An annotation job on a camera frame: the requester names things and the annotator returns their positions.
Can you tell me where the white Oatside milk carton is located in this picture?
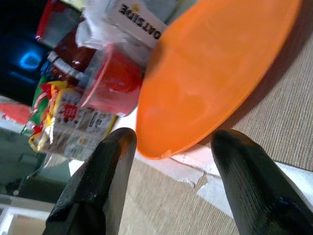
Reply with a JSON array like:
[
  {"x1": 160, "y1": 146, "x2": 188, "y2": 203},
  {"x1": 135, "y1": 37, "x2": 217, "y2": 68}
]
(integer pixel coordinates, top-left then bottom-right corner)
[{"x1": 101, "y1": 0, "x2": 168, "y2": 49}]

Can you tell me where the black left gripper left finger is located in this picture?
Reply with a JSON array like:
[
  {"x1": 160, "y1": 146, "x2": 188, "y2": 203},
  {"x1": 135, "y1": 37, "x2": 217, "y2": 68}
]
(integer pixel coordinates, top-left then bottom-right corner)
[{"x1": 41, "y1": 127, "x2": 137, "y2": 235}]

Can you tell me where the red plastic cup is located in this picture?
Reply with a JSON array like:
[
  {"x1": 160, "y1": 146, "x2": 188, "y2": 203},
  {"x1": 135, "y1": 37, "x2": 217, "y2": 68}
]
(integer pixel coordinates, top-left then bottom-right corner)
[{"x1": 80, "y1": 44, "x2": 144, "y2": 117}]

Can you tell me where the orange plate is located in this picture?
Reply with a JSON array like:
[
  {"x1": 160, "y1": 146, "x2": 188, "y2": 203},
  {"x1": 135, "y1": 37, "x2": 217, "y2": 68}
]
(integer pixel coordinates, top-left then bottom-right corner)
[{"x1": 135, "y1": 0, "x2": 303, "y2": 160}]

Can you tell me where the colourful snack bag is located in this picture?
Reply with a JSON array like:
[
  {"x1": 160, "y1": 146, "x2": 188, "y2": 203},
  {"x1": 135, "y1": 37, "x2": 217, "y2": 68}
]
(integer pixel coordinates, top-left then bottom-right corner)
[{"x1": 21, "y1": 80, "x2": 118, "y2": 160}]

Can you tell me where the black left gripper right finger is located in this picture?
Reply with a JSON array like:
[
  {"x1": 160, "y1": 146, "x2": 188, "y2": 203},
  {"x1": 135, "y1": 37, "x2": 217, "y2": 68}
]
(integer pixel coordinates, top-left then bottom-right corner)
[{"x1": 210, "y1": 129, "x2": 313, "y2": 235}]

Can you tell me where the dark red snack bag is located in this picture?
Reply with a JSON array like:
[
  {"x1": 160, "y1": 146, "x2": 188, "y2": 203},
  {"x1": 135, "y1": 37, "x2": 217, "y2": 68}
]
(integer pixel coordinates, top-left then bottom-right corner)
[{"x1": 52, "y1": 24, "x2": 98, "y2": 74}]

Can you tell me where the red edged foil packet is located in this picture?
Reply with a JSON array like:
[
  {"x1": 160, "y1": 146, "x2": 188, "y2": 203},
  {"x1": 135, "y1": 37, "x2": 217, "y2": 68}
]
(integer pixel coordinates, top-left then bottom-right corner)
[{"x1": 36, "y1": 0, "x2": 83, "y2": 48}]

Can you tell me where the beige woven placemat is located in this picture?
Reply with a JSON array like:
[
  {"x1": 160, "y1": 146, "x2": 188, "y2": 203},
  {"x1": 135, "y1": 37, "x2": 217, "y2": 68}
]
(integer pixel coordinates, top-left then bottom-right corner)
[
  {"x1": 117, "y1": 156, "x2": 242, "y2": 235},
  {"x1": 229, "y1": 24, "x2": 313, "y2": 172}
]

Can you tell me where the red round object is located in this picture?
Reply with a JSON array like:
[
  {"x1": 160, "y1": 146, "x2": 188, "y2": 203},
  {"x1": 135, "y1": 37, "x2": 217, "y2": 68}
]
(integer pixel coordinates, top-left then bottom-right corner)
[{"x1": 0, "y1": 102, "x2": 30, "y2": 125}]

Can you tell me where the black appliance blue light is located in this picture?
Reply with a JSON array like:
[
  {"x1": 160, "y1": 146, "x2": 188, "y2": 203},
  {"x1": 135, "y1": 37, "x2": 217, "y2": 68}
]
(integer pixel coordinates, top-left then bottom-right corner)
[{"x1": 0, "y1": 0, "x2": 51, "y2": 106}]

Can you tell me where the white plastic bag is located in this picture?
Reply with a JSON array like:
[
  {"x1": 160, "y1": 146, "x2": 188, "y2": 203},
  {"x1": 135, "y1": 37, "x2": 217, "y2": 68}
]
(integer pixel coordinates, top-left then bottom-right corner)
[{"x1": 75, "y1": 4, "x2": 157, "y2": 67}]

